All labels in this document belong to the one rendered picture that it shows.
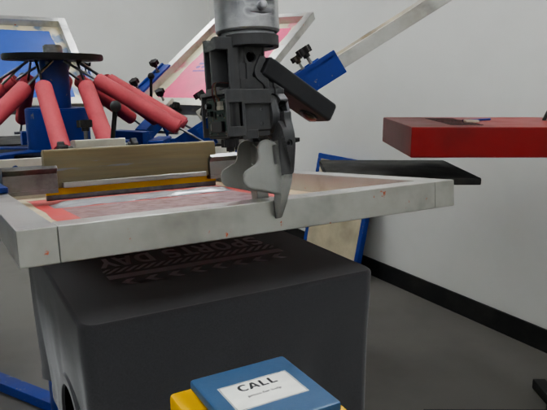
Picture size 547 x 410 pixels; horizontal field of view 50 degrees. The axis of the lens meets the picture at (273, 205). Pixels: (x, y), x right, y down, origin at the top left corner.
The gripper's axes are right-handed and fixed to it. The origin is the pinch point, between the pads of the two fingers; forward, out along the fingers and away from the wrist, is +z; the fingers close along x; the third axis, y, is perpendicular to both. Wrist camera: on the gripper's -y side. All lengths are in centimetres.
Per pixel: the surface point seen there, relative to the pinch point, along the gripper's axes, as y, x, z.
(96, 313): 19.9, -11.9, 12.6
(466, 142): -99, -59, -3
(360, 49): -68, -67, -30
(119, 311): 17.2, -11.2, 12.7
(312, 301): -10.2, -8.2, 16.1
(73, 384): 22.5, -18.1, 23.6
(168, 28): -159, -462, -110
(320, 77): -58, -72, -23
